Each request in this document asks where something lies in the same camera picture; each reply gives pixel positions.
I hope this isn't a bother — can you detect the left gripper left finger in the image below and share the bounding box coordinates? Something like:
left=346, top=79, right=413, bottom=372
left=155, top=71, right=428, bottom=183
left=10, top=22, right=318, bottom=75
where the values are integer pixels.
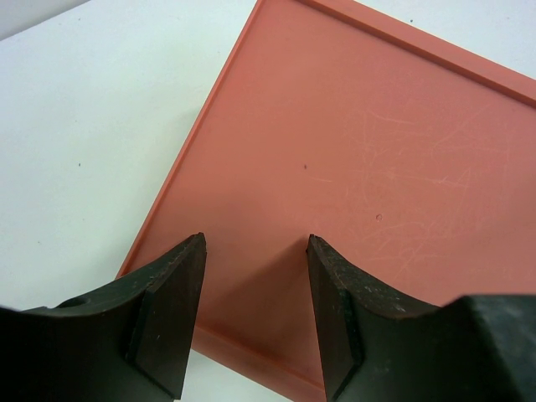
left=1, top=233, right=207, bottom=401

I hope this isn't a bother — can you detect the red top drawer unit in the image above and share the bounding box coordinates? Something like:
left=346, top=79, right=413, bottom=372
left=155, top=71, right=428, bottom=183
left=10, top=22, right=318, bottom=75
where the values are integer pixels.
left=121, top=1, right=535, bottom=401

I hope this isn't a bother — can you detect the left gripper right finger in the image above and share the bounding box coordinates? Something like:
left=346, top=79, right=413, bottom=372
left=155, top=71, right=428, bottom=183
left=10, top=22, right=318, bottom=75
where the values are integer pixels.
left=307, top=235, right=535, bottom=401

